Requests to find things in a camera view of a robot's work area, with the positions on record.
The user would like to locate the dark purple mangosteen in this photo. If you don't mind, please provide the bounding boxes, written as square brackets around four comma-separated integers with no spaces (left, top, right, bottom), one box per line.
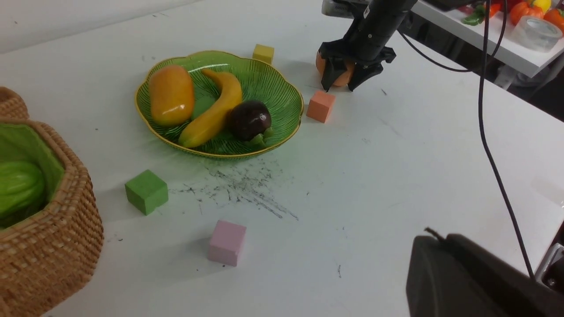
[226,100,274,148]

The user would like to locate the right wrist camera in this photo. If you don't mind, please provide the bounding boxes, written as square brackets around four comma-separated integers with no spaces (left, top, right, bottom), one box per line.
[322,0,370,19]

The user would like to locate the yellow banana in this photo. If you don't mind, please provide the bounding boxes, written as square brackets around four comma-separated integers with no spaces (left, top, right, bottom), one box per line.
[178,68,242,148]

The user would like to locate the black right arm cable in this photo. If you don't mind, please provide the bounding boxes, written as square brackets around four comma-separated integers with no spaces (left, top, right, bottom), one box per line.
[397,0,536,279]

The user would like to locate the orange persimmon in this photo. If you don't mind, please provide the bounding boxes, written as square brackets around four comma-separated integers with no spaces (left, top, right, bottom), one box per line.
[315,51,356,87]

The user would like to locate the green bitter gourd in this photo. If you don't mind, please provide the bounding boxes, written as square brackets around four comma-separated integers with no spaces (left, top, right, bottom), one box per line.
[0,161,46,219]

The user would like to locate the green foam cube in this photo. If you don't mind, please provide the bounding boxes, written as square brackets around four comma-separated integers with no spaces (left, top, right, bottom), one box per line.
[125,170,169,215]

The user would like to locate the toy vegetables on shelf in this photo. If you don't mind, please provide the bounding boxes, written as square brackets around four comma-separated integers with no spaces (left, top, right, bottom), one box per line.
[459,0,564,29]

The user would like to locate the woven rattan basket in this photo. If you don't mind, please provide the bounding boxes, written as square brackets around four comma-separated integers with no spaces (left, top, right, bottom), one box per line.
[1,87,104,317]

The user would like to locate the yellow foam cube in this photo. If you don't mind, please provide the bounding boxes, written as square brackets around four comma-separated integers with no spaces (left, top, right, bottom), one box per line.
[252,44,275,65]

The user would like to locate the pink foam cube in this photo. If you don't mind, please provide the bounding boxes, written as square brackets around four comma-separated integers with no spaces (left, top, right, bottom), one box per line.
[207,219,247,267]

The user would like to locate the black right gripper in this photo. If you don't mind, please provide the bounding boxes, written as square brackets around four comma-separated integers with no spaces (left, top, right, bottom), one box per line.
[319,0,416,92]

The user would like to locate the orange yellow mango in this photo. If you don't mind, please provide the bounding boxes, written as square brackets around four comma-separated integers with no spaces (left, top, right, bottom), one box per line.
[148,65,195,128]

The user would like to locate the white side shelf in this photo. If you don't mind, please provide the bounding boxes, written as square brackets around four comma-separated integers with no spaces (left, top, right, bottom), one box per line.
[412,0,564,79]

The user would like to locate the green glass leaf plate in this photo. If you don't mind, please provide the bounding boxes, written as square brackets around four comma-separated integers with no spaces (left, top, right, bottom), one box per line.
[135,50,304,160]

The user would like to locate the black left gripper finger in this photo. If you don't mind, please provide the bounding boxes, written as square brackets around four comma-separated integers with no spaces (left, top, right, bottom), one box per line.
[406,228,564,317]

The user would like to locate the orange foam cube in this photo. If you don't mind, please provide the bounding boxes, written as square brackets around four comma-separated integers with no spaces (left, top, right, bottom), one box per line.
[306,90,336,124]

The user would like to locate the clear tape roll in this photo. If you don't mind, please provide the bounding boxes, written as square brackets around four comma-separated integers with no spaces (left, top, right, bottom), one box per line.
[510,16,563,53]

